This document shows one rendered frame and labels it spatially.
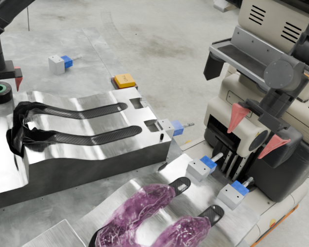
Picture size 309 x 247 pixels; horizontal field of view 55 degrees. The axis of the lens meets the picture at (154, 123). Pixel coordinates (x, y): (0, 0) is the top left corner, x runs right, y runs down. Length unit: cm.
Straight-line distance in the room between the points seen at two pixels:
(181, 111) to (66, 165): 172
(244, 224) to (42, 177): 49
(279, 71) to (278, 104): 9
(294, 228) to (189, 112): 108
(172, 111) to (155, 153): 152
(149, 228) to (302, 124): 87
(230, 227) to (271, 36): 58
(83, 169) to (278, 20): 69
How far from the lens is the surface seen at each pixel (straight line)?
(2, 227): 80
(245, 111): 77
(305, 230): 204
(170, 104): 243
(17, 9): 91
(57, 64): 118
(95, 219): 69
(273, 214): 162
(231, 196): 78
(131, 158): 82
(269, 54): 100
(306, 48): 71
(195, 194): 79
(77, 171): 78
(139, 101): 98
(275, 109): 71
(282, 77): 64
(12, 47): 140
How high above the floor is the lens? 148
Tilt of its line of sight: 42 degrees down
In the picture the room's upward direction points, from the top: 12 degrees clockwise
